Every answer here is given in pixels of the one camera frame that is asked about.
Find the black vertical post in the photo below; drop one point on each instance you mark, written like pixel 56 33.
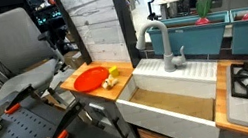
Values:
pixel 124 21

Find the white toy sink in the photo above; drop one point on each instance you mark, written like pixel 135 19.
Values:
pixel 159 120

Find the orange plate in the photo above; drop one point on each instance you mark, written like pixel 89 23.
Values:
pixel 90 79

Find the cream toy food piece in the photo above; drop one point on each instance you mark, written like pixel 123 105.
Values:
pixel 109 82

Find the grey faucet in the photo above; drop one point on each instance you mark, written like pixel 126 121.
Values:
pixel 166 48

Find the long teal planter box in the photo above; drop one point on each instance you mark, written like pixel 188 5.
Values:
pixel 190 39

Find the grey office chair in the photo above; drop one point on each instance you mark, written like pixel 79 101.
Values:
pixel 14 40

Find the small black orange clamp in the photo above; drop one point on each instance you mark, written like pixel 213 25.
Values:
pixel 17 98

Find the yellow toy block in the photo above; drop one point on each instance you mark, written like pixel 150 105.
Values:
pixel 114 71

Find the cardboard box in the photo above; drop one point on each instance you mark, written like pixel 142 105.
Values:
pixel 73 59

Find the large black orange clamp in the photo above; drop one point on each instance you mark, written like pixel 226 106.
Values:
pixel 65 121

